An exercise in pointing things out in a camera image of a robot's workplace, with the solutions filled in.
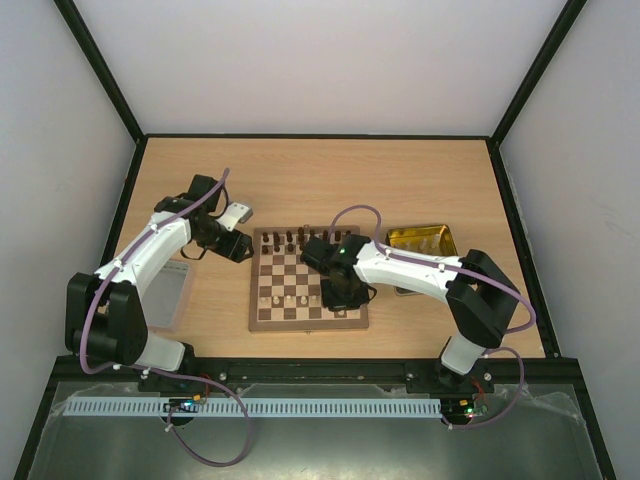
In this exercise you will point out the grey slotted cable duct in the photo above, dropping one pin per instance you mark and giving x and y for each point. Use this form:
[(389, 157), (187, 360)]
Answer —
[(254, 407)]

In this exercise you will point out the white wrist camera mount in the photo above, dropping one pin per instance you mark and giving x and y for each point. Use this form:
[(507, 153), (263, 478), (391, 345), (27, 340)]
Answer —
[(235, 214)]

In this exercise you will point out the silver tin lid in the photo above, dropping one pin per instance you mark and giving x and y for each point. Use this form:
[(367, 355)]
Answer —
[(166, 299)]

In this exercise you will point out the gold tin with pieces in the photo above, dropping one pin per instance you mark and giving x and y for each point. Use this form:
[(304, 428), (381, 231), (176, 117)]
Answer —
[(435, 239)]

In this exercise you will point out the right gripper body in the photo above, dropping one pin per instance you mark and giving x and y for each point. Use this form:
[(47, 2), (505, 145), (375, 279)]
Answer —
[(340, 295)]

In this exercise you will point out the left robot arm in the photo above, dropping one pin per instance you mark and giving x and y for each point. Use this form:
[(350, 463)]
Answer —
[(105, 322)]

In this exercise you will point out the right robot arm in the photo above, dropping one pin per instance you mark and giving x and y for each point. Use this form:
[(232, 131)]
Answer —
[(482, 300)]

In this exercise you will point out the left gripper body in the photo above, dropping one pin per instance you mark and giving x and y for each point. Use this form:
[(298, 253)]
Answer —
[(233, 250)]

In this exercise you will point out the black frame rail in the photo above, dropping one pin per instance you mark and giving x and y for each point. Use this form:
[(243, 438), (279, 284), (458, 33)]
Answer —
[(417, 376)]

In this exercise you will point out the wooden chess board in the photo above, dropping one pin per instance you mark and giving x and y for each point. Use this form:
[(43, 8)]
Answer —
[(285, 294)]

